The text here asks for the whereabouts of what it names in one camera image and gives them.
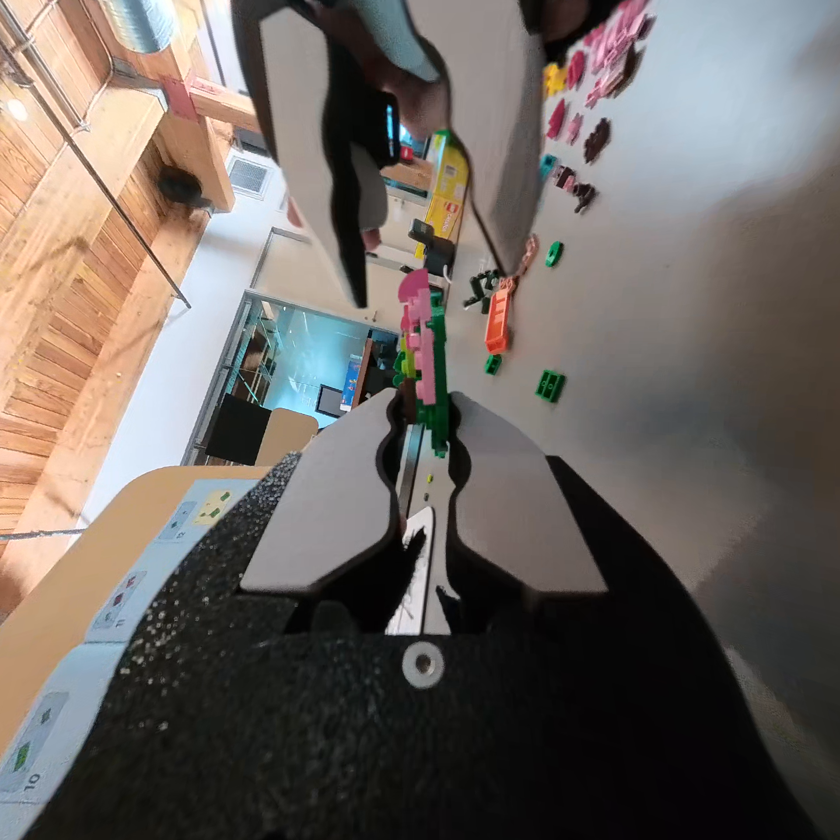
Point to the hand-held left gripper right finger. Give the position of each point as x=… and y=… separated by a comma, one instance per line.
x=518, y=518

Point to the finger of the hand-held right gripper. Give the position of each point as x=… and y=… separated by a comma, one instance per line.
x=505, y=131
x=302, y=151

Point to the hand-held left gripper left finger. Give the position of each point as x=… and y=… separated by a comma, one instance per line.
x=315, y=518

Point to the green and pink lego build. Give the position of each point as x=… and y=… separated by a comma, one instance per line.
x=426, y=367

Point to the turquoise lego brick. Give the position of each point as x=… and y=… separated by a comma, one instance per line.
x=548, y=169

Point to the yellow lego brick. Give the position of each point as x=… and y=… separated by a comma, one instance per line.
x=554, y=79

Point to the pink and brown lego piece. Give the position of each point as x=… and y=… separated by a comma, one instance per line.
x=574, y=190

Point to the dark brown lego piece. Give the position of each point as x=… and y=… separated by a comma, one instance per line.
x=597, y=141

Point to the coral lego piece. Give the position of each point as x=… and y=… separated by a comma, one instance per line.
x=522, y=262

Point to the green round lego piece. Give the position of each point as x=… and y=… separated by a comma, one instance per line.
x=554, y=254

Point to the green square lego brick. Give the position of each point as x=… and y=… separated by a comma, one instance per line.
x=550, y=386

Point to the scatter of pink lego pieces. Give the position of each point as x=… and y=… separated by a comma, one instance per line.
x=613, y=46

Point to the small green lego brick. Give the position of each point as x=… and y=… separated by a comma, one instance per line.
x=493, y=364

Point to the orange lego brick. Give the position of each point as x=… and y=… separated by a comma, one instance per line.
x=497, y=325

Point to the person's right hand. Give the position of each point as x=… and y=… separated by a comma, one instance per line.
x=426, y=105

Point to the white air vent grille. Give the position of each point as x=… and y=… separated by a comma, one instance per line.
x=248, y=176

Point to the tan rounded panel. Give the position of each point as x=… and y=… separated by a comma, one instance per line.
x=289, y=436

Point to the yellow cardboard box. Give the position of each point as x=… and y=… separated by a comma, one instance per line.
x=449, y=197

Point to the black rectangular panel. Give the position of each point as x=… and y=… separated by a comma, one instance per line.
x=236, y=430

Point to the small dark screen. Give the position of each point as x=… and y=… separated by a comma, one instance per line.
x=328, y=399

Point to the black dome fixture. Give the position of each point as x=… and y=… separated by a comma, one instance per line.
x=184, y=187

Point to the black boxy device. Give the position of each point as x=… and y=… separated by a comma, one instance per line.
x=433, y=249

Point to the colourful poster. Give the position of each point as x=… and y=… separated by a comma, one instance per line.
x=351, y=384

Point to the glass partition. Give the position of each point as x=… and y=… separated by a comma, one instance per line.
x=308, y=341

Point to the metal conduit pipe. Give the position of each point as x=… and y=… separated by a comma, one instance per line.
x=98, y=174

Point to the open instruction booklet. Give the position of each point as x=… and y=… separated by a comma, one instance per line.
x=118, y=604

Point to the round ceiling light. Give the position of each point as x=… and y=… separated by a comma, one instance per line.
x=16, y=108

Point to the wooden booklet board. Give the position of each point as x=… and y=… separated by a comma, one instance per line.
x=79, y=564

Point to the metal ventilation duct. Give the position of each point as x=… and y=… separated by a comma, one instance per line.
x=138, y=23

